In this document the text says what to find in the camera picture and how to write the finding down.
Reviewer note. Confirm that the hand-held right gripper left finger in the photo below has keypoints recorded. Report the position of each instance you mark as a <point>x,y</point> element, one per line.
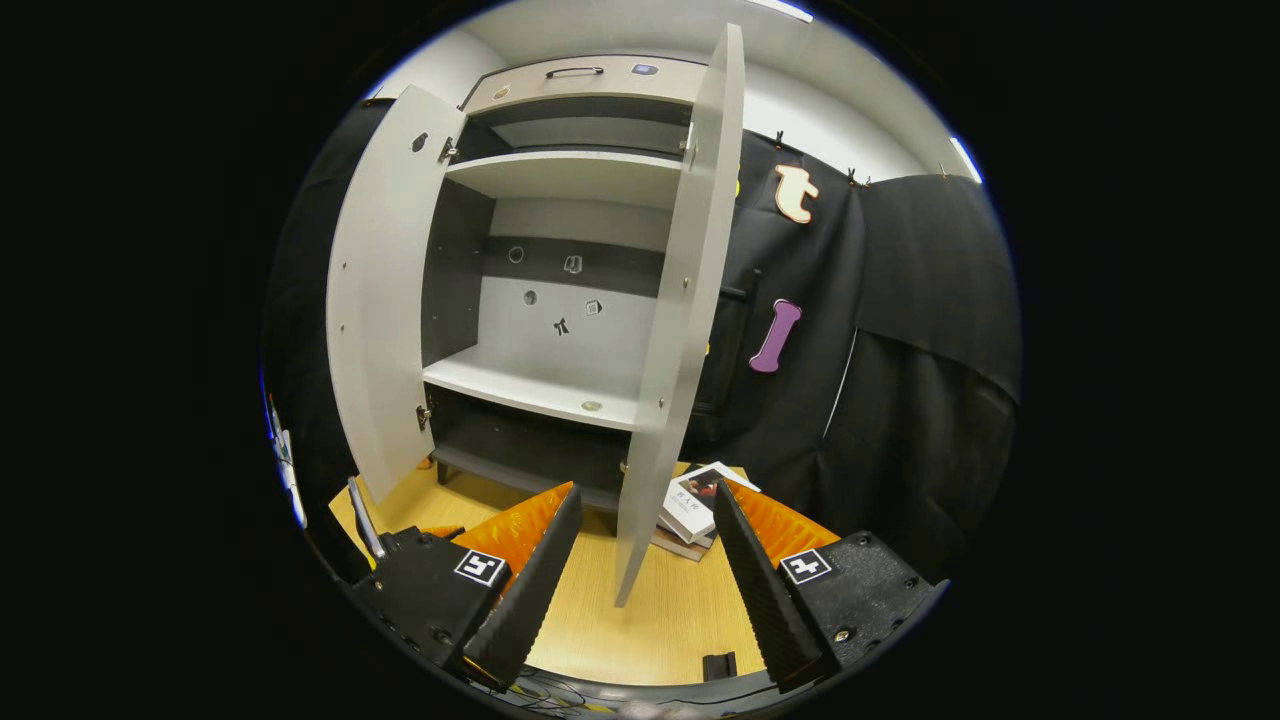
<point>535,590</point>

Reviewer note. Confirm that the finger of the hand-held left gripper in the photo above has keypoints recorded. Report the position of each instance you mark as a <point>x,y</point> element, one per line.
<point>445,532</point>
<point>365,518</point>

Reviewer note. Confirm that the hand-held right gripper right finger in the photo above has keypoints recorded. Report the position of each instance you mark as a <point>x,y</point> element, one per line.
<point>760,590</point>

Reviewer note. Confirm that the grey cabinet door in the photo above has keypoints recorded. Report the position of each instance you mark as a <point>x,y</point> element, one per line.
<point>690,300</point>
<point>385,300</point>

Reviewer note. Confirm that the grey cabinet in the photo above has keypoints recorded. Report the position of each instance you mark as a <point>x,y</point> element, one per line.
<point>560,175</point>

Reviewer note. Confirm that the grey cabinet drawer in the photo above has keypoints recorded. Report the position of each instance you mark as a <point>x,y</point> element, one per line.
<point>620,90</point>

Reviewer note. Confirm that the small black table clamp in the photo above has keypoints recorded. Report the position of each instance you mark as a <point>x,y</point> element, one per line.
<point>719,667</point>

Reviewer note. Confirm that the thin brown book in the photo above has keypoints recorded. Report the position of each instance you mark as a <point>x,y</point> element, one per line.
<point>680,548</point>

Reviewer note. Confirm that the black backdrop cloth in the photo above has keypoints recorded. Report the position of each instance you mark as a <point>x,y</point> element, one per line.
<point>900,400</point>

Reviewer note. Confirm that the ceiling light panel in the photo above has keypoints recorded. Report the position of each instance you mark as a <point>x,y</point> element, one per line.
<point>790,8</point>
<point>965,160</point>

